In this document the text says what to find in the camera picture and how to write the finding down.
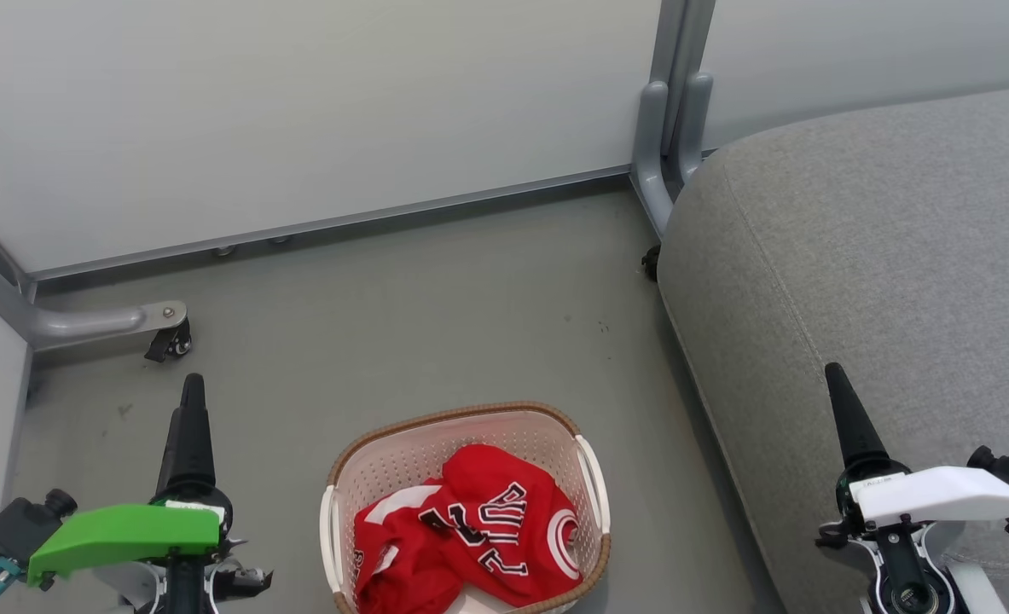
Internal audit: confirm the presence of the white laundry basket brown rim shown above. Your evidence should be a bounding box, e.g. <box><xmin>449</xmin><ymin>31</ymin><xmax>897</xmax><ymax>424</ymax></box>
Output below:
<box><xmin>319</xmin><ymin>401</ymin><xmax>612</xmax><ymax>614</ymax></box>

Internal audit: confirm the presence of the red jersey with printed lettering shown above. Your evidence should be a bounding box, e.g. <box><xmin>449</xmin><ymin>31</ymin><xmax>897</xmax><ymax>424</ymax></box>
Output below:
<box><xmin>419</xmin><ymin>443</ymin><xmax>594</xmax><ymax>608</ymax></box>

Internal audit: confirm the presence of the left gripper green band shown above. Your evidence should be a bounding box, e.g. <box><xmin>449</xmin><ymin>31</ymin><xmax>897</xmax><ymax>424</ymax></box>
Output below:
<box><xmin>28</xmin><ymin>374</ymin><xmax>235</xmax><ymax>614</ymax></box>

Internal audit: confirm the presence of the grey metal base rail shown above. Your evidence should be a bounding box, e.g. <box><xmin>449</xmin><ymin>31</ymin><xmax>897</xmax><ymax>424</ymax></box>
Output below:
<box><xmin>26</xmin><ymin>166</ymin><xmax>635</xmax><ymax>284</ymax></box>

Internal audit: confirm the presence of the grey fabric sofa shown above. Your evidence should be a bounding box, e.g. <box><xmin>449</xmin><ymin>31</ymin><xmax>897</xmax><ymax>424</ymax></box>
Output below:
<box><xmin>656</xmin><ymin>84</ymin><xmax>1009</xmax><ymax>614</ymax></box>

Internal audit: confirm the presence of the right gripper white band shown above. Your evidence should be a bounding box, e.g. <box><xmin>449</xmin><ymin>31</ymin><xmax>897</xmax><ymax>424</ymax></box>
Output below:
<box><xmin>815</xmin><ymin>364</ymin><xmax>1009</xmax><ymax>614</ymax></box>

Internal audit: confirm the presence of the grey metal partition leg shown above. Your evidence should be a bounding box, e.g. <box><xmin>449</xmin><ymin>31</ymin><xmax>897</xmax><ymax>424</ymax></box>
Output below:
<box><xmin>0</xmin><ymin>203</ymin><xmax>189</xmax><ymax>352</ymax></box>

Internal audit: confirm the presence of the grey metal partition post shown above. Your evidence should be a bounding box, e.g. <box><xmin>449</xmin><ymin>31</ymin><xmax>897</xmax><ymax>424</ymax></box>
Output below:
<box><xmin>630</xmin><ymin>0</ymin><xmax>716</xmax><ymax>240</ymax></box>

